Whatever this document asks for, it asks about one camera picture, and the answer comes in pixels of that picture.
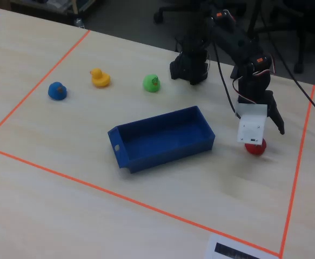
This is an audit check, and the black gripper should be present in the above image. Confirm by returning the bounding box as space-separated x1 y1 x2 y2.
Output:
236 73 286 135

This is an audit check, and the red rubber duck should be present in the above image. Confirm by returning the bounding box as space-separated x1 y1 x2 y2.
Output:
244 138 267 156

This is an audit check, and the blue plastic box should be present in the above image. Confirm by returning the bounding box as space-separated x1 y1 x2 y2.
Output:
108 105 216 174

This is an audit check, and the green rubber duck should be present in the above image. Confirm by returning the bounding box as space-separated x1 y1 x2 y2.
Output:
142 73 162 93

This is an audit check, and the yellow rubber duck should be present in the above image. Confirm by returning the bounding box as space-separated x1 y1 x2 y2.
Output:
89 68 111 88

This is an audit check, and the blue rubber duck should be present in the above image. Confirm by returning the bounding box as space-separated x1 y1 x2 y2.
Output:
48 81 68 101

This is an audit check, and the orange tape line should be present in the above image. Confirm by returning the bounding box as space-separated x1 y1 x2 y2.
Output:
279 85 315 258
0 145 282 257
0 30 91 144

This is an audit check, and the white paper with black bar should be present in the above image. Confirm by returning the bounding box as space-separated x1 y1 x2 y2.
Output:
204 234 280 259

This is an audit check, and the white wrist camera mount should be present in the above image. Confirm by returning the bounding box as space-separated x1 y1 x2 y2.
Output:
234 102 268 144

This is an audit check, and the black cable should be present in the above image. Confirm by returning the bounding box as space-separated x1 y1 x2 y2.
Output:
212 40 238 114
259 10 315 122

